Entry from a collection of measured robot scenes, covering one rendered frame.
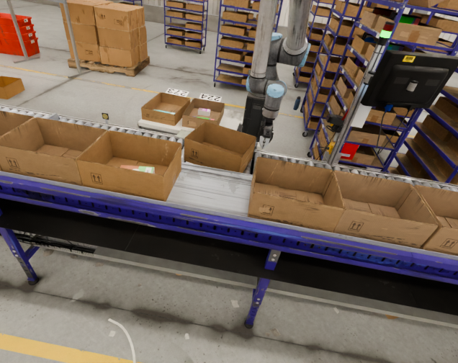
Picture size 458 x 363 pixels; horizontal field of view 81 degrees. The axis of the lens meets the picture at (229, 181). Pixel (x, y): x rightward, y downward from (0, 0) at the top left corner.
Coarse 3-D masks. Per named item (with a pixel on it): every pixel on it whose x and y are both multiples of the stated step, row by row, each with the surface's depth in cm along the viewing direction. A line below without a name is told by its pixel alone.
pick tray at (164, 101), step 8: (160, 96) 241; (168, 96) 241; (176, 96) 239; (144, 104) 215; (152, 104) 229; (160, 104) 241; (168, 104) 243; (176, 104) 244; (184, 104) 226; (144, 112) 213; (152, 112) 211; (160, 112) 210; (176, 112) 211; (152, 120) 215; (160, 120) 214; (168, 120) 212; (176, 120) 216
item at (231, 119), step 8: (224, 112) 246; (232, 112) 249; (240, 112) 251; (144, 120) 216; (224, 120) 233; (232, 120) 235; (240, 120) 237; (160, 128) 212; (168, 128) 211; (176, 128) 212; (184, 128) 213; (192, 128) 215; (232, 128) 224
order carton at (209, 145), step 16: (208, 128) 192; (224, 128) 187; (192, 144) 168; (208, 144) 197; (224, 144) 194; (240, 144) 189; (192, 160) 175; (208, 160) 170; (224, 160) 165; (240, 160) 161
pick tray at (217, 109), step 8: (192, 104) 238; (200, 104) 242; (208, 104) 241; (216, 104) 240; (224, 104) 236; (184, 112) 215; (192, 112) 236; (216, 112) 242; (184, 120) 212; (192, 120) 211; (200, 120) 210; (208, 120) 209; (216, 120) 230
